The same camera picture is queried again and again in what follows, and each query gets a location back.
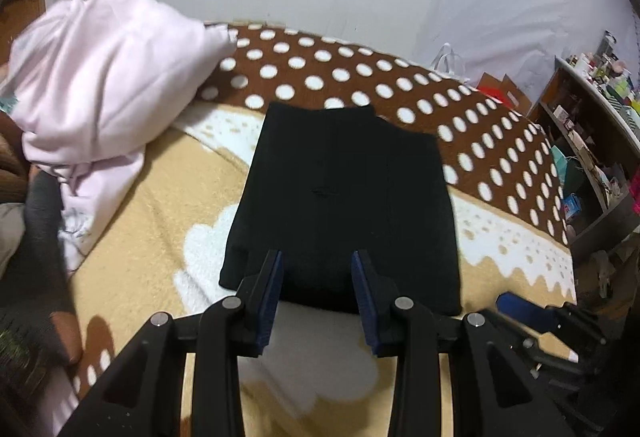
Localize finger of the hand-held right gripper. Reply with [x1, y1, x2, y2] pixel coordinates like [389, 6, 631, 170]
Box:
[505, 334, 601, 380]
[496, 292, 608, 345]

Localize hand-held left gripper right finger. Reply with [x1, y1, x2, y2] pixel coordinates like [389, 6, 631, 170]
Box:
[351, 249, 576, 437]

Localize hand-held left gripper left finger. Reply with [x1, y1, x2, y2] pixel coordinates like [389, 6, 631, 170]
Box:
[57, 249, 285, 437]

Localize black pants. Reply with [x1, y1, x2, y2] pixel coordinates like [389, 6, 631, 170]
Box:
[219, 101, 462, 317]

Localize teal paper bag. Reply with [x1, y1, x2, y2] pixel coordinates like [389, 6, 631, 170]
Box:
[551, 146, 576, 190]

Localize cluttered storage shelf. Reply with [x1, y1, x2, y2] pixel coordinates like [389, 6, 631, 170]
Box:
[530, 32, 640, 258]

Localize orange cardboard box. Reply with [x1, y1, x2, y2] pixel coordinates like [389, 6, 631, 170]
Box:
[475, 73, 533, 113]

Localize dark grey cloth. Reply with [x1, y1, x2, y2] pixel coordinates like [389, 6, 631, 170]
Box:
[0, 167, 83, 398]

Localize brown polka dot blanket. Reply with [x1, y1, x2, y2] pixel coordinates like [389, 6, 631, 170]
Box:
[65, 20, 578, 437]

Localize white plastic bag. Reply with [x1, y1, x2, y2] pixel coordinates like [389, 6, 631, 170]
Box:
[431, 42, 471, 80]

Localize pale pink garment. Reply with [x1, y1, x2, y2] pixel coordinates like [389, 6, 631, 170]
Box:
[7, 0, 238, 273]

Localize brown plush cloth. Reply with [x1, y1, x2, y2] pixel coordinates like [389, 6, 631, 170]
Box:
[0, 112, 32, 204]

